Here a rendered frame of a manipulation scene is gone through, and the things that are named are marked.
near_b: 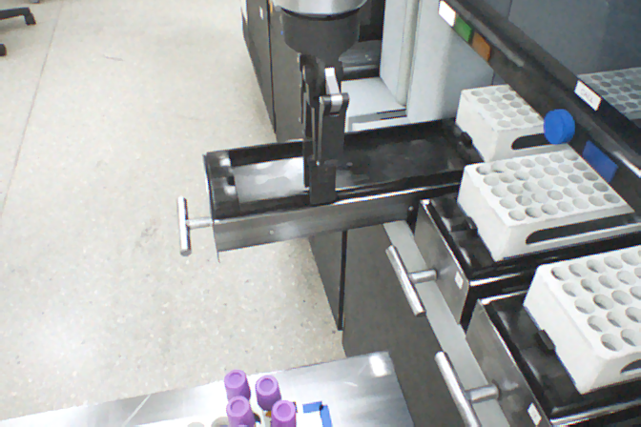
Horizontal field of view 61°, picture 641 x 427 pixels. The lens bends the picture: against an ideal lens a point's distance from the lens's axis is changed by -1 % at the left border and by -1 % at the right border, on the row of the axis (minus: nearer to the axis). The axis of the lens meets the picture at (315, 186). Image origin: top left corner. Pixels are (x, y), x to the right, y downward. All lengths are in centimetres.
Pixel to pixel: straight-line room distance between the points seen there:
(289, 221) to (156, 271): 108
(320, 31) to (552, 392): 37
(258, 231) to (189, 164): 142
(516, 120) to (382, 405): 41
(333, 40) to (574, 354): 34
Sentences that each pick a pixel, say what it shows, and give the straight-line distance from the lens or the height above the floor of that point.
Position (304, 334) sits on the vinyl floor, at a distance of 150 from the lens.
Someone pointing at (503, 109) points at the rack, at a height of 86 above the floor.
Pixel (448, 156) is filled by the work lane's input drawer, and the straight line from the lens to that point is 75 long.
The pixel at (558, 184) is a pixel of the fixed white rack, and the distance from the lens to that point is 66.
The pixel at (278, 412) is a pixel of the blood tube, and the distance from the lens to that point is 35.
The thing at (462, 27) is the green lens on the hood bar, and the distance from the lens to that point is 66.
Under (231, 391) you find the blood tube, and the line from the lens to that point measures 36.
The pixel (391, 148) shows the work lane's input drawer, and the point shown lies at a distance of 75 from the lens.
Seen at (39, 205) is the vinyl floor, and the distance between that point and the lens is 206.
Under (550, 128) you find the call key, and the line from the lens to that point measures 51.
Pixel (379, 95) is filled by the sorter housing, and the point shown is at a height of 73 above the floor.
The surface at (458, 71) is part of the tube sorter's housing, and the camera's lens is 79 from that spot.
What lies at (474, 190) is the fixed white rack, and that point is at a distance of 61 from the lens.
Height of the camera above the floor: 125
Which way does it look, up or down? 41 degrees down
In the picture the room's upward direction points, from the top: straight up
